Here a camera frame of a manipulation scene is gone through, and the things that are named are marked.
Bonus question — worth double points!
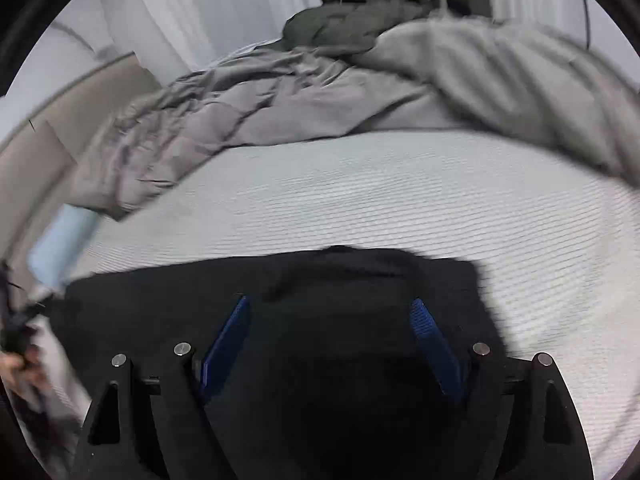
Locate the black pants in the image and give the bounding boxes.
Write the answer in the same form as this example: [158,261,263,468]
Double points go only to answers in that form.
[50,245,511,480]

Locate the beige padded headboard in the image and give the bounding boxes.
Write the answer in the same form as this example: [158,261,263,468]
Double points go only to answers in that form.
[0,52,161,281]

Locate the light blue pillow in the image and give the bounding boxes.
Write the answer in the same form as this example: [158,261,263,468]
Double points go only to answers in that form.
[27,205,98,291]

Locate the dark grey pillow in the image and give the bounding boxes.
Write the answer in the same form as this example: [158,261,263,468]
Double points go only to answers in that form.
[282,2,436,56]

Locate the light grey duvet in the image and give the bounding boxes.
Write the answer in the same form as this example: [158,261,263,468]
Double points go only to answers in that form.
[70,15,640,221]

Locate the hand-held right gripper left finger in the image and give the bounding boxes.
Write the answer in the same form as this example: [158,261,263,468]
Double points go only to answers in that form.
[70,295,251,480]

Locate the person's left hand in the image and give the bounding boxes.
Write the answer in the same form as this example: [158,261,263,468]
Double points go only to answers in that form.
[0,350,46,396]

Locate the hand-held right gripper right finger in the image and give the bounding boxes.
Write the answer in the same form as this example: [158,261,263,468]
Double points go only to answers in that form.
[410,298,596,480]

